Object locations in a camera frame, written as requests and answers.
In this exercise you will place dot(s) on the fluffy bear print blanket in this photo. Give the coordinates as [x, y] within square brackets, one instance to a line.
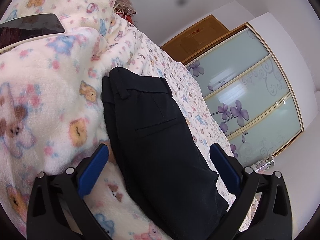
[51, 109]

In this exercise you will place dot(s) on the brown wooden door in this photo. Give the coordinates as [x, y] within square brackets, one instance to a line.
[198, 38]

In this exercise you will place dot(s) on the floral print bed sheet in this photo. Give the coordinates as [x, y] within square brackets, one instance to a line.
[175, 84]

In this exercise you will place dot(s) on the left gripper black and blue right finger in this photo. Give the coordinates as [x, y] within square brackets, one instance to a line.
[262, 208]

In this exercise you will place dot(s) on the pink clothes pile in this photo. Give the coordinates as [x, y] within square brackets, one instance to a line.
[125, 9]

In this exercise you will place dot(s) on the black pants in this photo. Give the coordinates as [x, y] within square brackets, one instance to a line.
[164, 172]

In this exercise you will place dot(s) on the clear container of plush toys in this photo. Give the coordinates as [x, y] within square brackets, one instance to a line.
[263, 165]

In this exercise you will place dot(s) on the floral glass sliding wardrobe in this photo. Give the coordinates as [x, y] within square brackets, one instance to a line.
[248, 95]

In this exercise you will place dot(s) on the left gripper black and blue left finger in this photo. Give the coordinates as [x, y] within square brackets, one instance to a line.
[45, 217]

